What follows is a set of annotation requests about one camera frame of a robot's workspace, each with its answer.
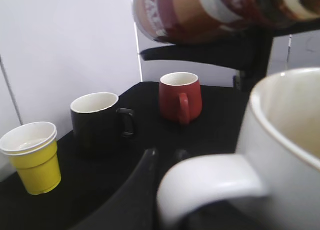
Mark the yellow paper cup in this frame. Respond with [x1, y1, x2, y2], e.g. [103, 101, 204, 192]
[0, 122, 62, 195]

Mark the black ceramic mug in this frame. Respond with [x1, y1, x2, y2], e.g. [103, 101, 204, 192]
[70, 92, 137, 158]

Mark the red ceramic mug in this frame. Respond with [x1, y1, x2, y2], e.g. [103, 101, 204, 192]
[159, 72, 203, 125]

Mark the brown nescafe coffee bottle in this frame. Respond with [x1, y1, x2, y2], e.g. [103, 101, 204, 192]
[133, 0, 320, 44]

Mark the white ceramic mug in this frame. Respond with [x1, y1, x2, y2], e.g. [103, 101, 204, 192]
[156, 67, 320, 229]

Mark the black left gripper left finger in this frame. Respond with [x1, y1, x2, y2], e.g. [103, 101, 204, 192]
[67, 148, 159, 229]

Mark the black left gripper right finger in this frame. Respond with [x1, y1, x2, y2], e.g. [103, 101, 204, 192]
[141, 27, 319, 91]

